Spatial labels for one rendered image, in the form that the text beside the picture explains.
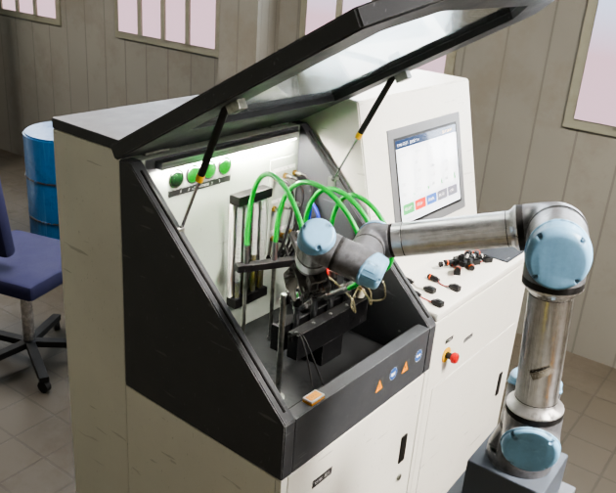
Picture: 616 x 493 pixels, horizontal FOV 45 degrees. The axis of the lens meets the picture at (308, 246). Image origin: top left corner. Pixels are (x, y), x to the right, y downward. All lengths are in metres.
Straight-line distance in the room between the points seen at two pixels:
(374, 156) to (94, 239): 0.87
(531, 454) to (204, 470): 0.87
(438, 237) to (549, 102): 2.47
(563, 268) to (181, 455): 1.17
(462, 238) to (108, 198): 0.92
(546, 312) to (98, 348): 1.29
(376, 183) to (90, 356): 1.00
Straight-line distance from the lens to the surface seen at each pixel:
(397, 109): 2.41
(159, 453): 2.19
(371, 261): 1.51
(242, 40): 4.68
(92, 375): 2.31
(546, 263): 1.42
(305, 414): 1.81
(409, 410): 2.33
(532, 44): 3.99
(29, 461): 3.25
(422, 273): 2.51
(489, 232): 1.57
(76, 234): 2.14
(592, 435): 3.69
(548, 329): 1.50
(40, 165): 4.66
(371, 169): 2.28
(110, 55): 5.90
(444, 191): 2.66
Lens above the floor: 2.00
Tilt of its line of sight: 23 degrees down
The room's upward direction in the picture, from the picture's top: 4 degrees clockwise
